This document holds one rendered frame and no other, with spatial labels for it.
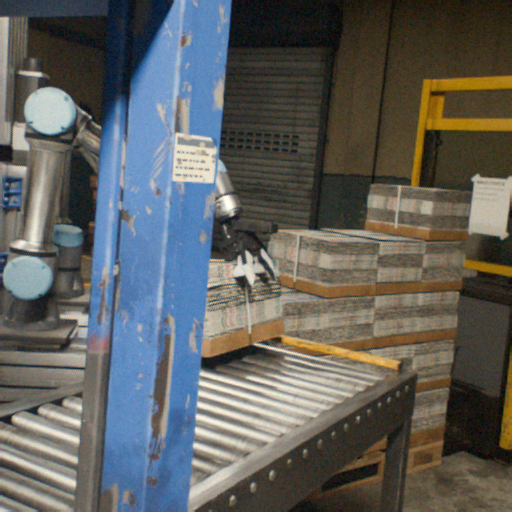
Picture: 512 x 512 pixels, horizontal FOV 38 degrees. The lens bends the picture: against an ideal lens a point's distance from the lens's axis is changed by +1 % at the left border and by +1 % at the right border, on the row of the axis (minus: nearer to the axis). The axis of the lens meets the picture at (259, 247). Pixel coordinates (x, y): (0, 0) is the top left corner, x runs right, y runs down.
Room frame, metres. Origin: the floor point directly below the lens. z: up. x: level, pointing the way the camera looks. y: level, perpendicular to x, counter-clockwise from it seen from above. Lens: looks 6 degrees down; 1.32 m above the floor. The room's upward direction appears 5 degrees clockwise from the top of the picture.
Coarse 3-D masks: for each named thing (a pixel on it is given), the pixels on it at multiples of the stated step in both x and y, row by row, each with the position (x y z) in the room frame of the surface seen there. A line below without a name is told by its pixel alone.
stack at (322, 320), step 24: (288, 288) 2.99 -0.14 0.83; (288, 312) 2.68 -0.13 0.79; (312, 312) 2.76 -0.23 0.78; (336, 312) 2.85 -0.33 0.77; (360, 312) 2.95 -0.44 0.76; (384, 312) 3.04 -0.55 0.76; (408, 312) 3.15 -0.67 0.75; (312, 336) 2.77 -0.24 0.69; (336, 336) 2.86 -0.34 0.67; (360, 336) 2.95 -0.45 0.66; (384, 336) 3.04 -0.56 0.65; (336, 360) 2.86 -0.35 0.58; (408, 360) 3.16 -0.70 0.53; (360, 456) 3.05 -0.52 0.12; (384, 456) 3.09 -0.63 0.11; (360, 480) 3.03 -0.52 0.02
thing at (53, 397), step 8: (72, 384) 1.58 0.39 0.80; (80, 384) 1.59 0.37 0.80; (48, 392) 1.51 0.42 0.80; (56, 392) 1.52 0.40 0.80; (64, 392) 1.52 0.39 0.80; (72, 392) 1.53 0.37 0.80; (80, 392) 1.54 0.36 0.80; (24, 400) 1.45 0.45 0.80; (32, 400) 1.46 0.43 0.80; (40, 400) 1.46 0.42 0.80; (48, 400) 1.47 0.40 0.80; (56, 400) 1.48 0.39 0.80; (0, 408) 1.40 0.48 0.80; (8, 408) 1.40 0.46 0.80; (16, 408) 1.41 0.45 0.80; (24, 408) 1.41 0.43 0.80; (32, 408) 1.42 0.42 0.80; (0, 416) 1.36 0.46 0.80; (8, 416) 1.37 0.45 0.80
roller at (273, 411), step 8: (200, 392) 1.63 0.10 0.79; (208, 392) 1.62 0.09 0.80; (216, 392) 1.62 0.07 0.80; (224, 392) 1.62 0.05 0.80; (216, 400) 1.60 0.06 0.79; (224, 400) 1.59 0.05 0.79; (232, 400) 1.59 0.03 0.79; (240, 400) 1.58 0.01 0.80; (248, 400) 1.58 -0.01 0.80; (248, 408) 1.56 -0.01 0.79; (256, 408) 1.55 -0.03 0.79; (264, 408) 1.55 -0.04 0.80; (272, 408) 1.54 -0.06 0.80; (280, 408) 1.54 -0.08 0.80; (272, 416) 1.53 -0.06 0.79; (280, 416) 1.52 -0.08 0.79; (288, 416) 1.51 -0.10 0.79; (296, 416) 1.51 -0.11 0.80; (304, 416) 1.51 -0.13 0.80; (296, 424) 1.50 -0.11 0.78
